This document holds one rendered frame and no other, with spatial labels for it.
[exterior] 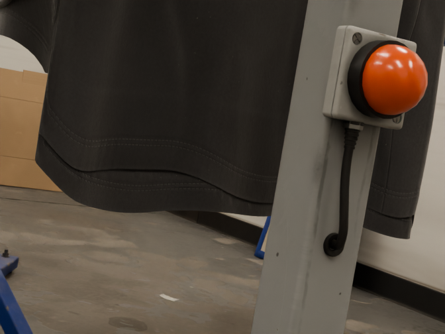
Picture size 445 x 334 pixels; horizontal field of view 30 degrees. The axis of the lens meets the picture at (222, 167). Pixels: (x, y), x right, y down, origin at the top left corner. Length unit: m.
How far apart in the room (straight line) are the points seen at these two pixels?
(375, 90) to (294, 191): 0.08
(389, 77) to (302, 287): 0.12
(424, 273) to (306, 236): 2.98
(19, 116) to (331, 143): 5.00
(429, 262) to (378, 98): 2.99
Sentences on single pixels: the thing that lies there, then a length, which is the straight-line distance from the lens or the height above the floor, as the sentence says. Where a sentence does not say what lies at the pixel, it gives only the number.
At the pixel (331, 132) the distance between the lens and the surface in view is 0.46.
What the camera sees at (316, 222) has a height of 0.57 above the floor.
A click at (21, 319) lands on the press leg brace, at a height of 0.12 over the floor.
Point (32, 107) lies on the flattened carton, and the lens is 5.46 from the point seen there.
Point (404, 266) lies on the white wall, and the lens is 3.52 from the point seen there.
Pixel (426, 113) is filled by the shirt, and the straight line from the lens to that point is 0.90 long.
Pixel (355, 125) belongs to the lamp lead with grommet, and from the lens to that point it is 0.46.
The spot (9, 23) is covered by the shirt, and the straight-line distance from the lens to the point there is 0.77.
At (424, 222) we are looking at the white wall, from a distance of 3.45.
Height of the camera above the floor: 0.61
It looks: 3 degrees down
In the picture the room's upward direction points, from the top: 10 degrees clockwise
